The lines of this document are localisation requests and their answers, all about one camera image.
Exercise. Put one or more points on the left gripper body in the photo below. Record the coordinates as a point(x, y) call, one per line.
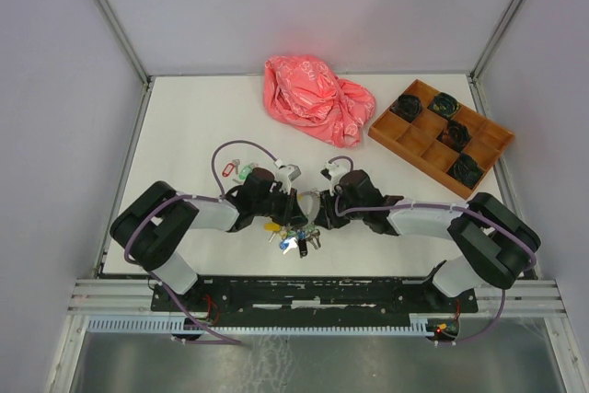
point(279, 206)

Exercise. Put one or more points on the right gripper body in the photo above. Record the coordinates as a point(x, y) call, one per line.
point(332, 218)

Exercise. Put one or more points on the metal keyring with keys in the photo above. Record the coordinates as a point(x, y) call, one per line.
point(299, 232)

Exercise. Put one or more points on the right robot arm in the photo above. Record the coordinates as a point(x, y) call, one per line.
point(495, 245)

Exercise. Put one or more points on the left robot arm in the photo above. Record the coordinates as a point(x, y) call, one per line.
point(151, 228)

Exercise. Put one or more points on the key with green tag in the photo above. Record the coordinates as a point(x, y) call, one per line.
point(244, 172)

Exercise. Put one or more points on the key with red tag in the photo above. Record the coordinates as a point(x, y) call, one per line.
point(231, 168)

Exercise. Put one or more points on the pink crumpled cloth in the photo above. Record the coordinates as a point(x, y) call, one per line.
point(303, 92)

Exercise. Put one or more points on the black roll top left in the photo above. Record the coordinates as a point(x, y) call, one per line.
point(407, 106)

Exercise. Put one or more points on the black roll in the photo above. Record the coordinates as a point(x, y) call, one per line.
point(407, 106)
point(455, 135)
point(466, 171)
point(444, 105)

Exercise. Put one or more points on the black roll bottom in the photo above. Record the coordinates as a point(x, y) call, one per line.
point(466, 171)

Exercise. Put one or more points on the wooden compartment tray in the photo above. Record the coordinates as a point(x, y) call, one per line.
point(416, 142)

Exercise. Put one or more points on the black roll middle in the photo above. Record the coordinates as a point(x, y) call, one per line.
point(455, 135)

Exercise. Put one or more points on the black roll top right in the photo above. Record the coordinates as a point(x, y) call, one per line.
point(444, 105)

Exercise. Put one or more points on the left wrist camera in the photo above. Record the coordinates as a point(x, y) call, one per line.
point(286, 174)

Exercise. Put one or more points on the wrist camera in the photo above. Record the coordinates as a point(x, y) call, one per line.
point(286, 174)
point(333, 172)

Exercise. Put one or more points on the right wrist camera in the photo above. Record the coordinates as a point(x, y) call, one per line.
point(333, 172)

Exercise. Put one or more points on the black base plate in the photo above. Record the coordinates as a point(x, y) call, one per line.
point(236, 294)

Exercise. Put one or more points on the aluminium frame rail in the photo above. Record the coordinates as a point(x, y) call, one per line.
point(110, 297)

